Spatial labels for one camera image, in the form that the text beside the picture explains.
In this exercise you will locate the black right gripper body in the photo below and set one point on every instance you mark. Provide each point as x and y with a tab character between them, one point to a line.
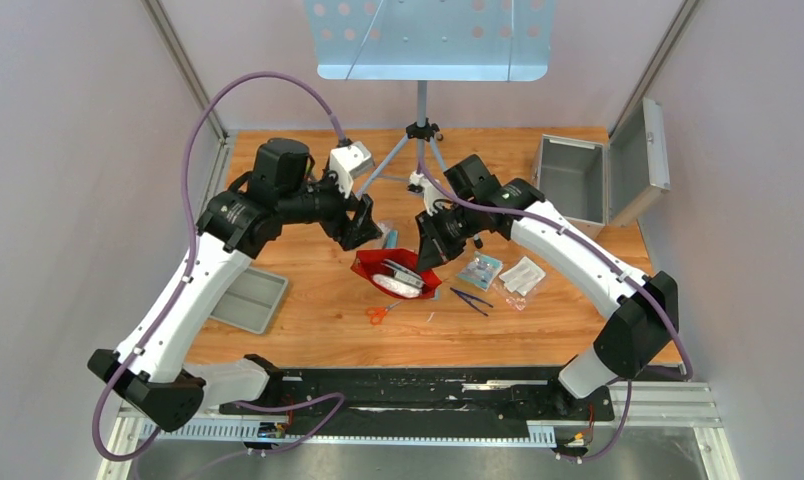
448	230

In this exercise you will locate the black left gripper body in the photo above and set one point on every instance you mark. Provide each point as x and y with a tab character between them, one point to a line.
325	204

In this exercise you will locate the red first aid pouch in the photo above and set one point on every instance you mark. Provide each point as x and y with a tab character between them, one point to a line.
392	272

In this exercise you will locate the white gauze pad bag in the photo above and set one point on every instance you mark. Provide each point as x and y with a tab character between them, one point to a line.
396	287

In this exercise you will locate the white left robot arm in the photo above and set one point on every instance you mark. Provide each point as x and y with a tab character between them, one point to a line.
148	368

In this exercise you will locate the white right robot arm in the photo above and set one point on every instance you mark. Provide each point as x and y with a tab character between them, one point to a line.
641	311

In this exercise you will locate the cotton swabs bag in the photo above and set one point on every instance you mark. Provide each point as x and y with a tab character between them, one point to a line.
385	227

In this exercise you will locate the blue Basewing sachet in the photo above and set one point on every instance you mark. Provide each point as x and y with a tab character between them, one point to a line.
391	239

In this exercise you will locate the adhesive tape pack blue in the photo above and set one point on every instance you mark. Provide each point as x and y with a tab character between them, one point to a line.
481	270

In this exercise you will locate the blue plastic tweezers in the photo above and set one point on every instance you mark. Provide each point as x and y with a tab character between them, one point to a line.
476	303

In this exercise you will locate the white pads zip bag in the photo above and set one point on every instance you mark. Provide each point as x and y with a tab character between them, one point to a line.
523	277

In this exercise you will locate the grey plastic tray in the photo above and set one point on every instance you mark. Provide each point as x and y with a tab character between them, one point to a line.
252	302

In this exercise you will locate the grey metal case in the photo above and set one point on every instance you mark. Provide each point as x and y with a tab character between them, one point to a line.
596	185

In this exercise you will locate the blue music stand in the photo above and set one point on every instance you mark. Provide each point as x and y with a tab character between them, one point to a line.
430	41

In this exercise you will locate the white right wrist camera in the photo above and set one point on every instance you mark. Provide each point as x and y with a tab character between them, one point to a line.
432	198

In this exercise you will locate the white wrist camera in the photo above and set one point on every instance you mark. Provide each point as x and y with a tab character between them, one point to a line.
348	163
432	198

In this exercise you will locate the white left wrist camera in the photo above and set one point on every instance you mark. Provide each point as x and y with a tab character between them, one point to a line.
348	163

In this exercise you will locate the orange handled scissors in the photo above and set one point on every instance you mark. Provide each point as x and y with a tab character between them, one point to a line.
376	315

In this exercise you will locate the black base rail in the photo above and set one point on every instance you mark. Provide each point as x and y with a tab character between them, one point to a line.
443	402

